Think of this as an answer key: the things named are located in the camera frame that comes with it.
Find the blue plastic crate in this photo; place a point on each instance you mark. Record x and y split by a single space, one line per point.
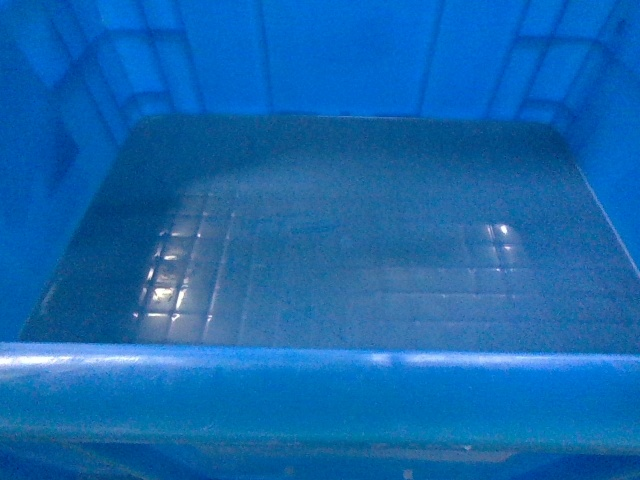
319 239

